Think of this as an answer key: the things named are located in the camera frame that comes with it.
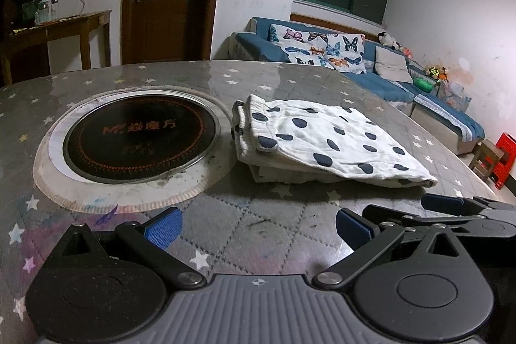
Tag colourful toy pile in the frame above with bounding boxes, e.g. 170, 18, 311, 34
425, 65, 448, 81

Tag panda plush toy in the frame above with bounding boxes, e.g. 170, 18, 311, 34
377, 31, 402, 51

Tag red plastic stool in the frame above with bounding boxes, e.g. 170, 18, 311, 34
490, 132, 516, 190

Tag small wooden stool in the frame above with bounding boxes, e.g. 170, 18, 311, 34
468, 139, 505, 182

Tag white navy polka dot pants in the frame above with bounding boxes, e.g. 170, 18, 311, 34
232, 94, 437, 188

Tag grey star quilted table cover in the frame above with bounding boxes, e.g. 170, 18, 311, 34
1, 61, 492, 343

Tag glass jar on table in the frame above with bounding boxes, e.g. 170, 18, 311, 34
34, 0, 59, 25

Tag wooden side table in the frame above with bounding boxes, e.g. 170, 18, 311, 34
1, 10, 111, 85

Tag beige cushion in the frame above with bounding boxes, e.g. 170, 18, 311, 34
374, 46, 413, 83

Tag blue sectional sofa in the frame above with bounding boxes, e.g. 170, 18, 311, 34
228, 17, 485, 155

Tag round induction cooktop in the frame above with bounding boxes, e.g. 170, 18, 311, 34
32, 85, 236, 215

